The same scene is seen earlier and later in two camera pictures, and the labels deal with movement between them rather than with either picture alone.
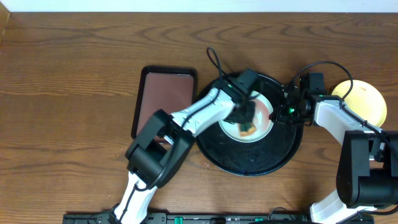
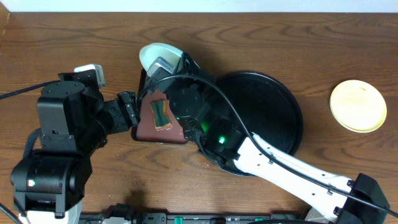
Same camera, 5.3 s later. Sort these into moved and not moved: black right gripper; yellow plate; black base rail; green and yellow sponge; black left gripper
Moved: green and yellow sponge; black left gripper; black right gripper
Not moved: yellow plate; black base rail
